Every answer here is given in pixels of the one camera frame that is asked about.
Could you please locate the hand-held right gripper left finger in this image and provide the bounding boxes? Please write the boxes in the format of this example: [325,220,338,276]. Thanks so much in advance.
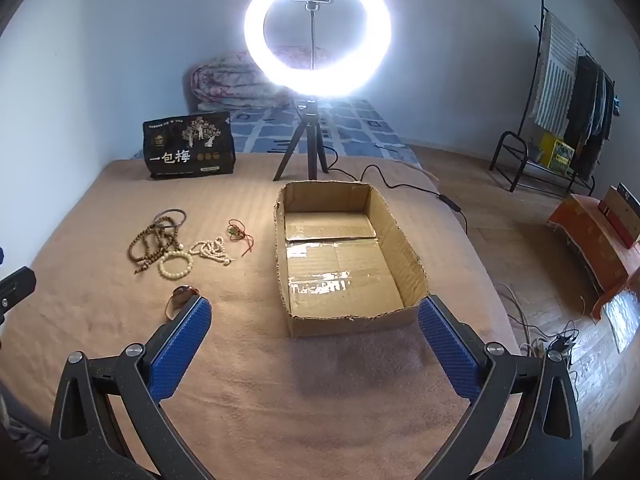
[47,295,213,480]

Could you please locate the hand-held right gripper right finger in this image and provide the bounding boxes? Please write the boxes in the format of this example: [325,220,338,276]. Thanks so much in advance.
[417,294,586,480]

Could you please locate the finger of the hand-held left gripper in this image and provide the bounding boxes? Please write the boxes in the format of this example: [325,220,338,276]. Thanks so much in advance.
[0,266,37,314]

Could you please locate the amber brown bracelet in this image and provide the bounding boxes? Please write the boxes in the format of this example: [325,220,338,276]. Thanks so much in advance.
[166,284,201,320]

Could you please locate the white bead bracelet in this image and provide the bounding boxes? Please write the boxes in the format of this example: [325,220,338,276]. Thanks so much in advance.
[158,251,195,281]

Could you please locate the white bead necklace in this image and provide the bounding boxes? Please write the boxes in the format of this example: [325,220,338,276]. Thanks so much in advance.
[188,236,235,267]

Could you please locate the brown wooden bead necklace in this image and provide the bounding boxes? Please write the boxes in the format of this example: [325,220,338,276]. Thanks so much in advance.
[127,217,184,276]

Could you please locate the blue ring bangle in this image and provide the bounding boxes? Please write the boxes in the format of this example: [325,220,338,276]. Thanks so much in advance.
[152,208,187,232]

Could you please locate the cardboard box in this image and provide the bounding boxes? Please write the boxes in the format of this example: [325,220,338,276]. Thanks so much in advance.
[273,180,432,339]

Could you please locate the clear plastic sheet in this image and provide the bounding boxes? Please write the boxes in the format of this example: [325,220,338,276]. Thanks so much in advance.
[602,289,640,354]

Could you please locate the black snack bag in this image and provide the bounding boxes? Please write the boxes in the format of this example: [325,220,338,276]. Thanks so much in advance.
[142,111,237,180]

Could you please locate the black clothes rack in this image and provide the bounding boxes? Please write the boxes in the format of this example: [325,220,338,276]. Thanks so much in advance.
[488,0,622,197]

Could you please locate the red and brown box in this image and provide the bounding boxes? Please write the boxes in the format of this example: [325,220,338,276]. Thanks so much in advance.
[597,182,640,251]

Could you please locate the blue patterned bed sheet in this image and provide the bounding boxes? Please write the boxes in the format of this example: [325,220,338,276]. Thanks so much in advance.
[131,96,422,167]

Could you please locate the black tripod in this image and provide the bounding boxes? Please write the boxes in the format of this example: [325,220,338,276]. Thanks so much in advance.
[272,97,331,182]

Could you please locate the folded floral quilt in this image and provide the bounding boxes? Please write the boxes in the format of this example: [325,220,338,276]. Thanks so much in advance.
[188,45,346,111]

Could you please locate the dark hanging clothes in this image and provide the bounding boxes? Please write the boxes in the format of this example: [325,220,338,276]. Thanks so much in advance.
[564,51,619,182]

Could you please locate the striped hanging cloth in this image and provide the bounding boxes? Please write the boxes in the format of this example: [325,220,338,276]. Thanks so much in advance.
[529,11,582,132]

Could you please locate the phone holder on gooseneck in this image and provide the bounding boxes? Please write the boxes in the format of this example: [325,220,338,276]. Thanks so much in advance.
[291,0,335,72]

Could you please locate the floor cables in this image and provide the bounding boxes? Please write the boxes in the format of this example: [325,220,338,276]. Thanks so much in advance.
[494,281,592,402]

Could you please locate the red string green pendant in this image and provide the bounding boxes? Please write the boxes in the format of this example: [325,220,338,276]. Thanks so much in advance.
[227,218,254,260]

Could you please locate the black power cable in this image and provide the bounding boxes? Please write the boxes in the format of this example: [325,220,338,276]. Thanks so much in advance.
[322,146,469,234]

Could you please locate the white ring light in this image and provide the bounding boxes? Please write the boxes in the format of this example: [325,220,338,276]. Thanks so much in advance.
[243,0,392,99]

